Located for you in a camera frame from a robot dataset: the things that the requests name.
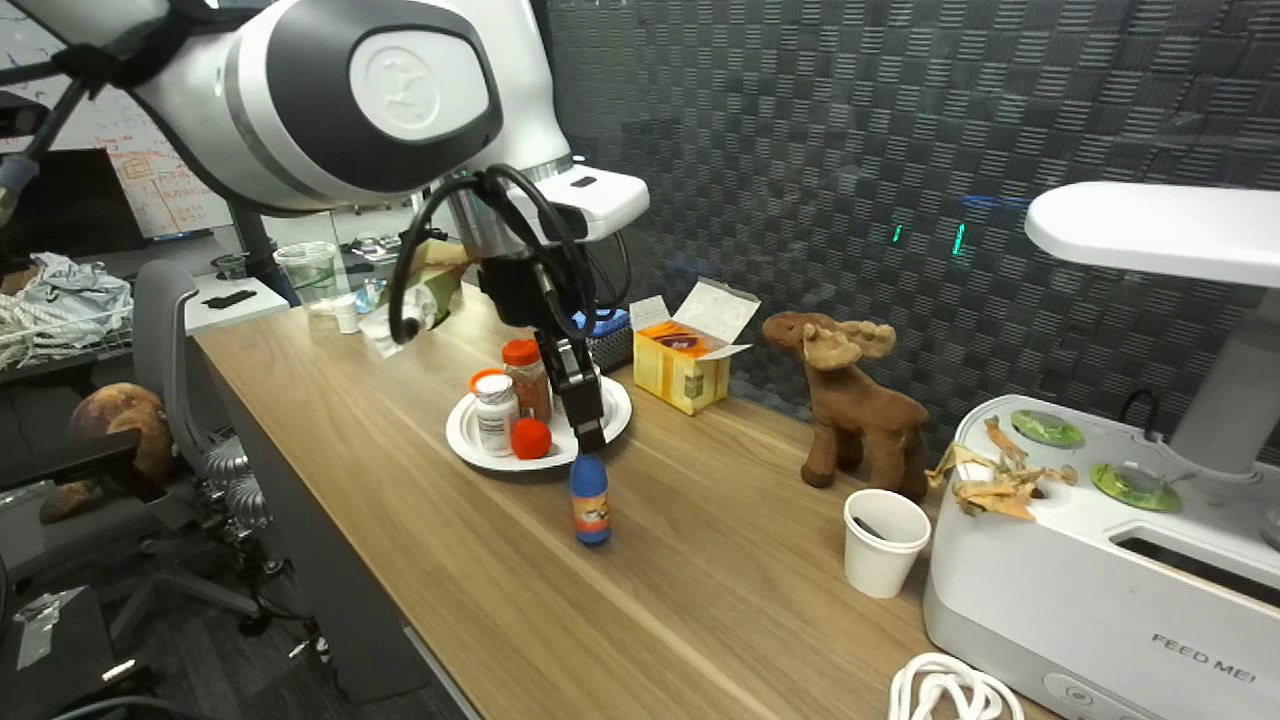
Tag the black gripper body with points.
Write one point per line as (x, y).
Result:
(532, 295)

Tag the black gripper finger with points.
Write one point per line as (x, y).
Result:
(585, 403)

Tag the orange-lid brown spice jar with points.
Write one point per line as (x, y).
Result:
(530, 383)

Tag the orange-lid yellow dough can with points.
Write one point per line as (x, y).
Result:
(476, 376)

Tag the blue bowling pin toy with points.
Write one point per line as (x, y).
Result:
(591, 507)

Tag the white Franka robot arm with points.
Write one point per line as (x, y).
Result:
(333, 107)

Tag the white paper plate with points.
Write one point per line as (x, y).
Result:
(585, 427)

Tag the black mesh basket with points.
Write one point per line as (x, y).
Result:
(612, 355)

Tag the folded blue cloth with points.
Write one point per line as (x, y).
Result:
(605, 321)

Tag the wooden block stand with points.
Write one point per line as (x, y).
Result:
(432, 273)

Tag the open yellow carton box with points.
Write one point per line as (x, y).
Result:
(687, 373)

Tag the clear plastic bottle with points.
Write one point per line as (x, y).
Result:
(315, 273)

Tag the brown moose plush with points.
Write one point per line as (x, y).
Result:
(863, 404)

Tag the white paper cup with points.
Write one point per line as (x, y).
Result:
(885, 547)

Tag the grey office chair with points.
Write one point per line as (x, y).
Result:
(213, 533)

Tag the dried brown plant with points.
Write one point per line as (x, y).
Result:
(993, 483)

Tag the brown round cushion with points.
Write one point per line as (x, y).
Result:
(121, 427)

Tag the black device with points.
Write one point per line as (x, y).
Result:
(16, 112)

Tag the white planter appliance with lamp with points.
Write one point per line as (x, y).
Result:
(1132, 562)

